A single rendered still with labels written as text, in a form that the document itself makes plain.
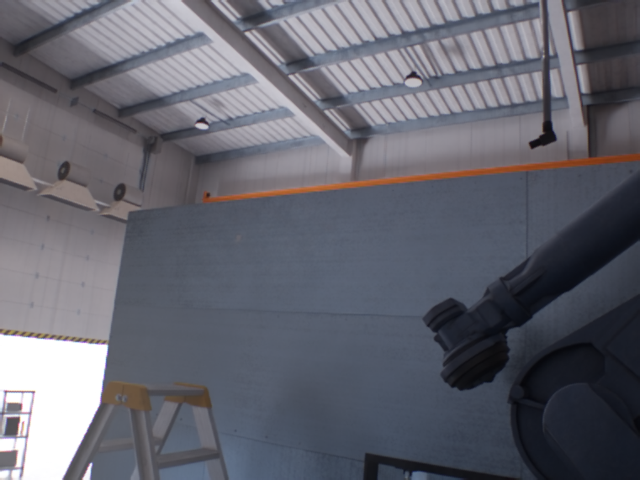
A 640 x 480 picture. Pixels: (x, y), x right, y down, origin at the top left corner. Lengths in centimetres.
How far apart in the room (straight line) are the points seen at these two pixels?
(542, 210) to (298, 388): 119
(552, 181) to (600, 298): 45
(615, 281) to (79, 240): 1172
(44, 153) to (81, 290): 311
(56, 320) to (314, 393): 1050
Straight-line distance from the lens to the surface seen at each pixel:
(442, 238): 208
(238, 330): 248
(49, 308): 1232
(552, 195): 204
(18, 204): 1203
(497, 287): 130
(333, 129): 1214
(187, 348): 268
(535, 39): 995
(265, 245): 246
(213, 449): 200
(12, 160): 1129
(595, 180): 204
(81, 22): 1091
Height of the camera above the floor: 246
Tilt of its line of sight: 11 degrees up
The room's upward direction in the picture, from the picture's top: 5 degrees clockwise
